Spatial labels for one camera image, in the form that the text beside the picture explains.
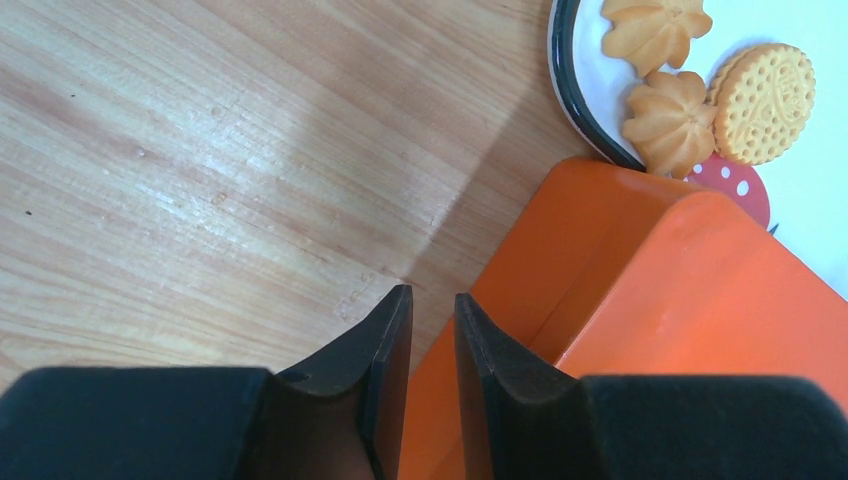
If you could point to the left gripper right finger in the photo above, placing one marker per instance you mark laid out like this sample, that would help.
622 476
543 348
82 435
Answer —
521 418

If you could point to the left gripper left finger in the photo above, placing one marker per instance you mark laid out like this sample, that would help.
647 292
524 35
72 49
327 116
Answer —
337 414

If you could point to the orange box lid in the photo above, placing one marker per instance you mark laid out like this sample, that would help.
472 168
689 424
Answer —
613 272

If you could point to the flower shaped butter cookie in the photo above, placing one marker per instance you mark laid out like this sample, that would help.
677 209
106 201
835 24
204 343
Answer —
652 34
670 124

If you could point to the strawberry print white tray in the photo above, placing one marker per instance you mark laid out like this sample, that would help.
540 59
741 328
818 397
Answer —
801 196

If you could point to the round orange biscuit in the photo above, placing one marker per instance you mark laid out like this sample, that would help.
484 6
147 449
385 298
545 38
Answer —
764 95

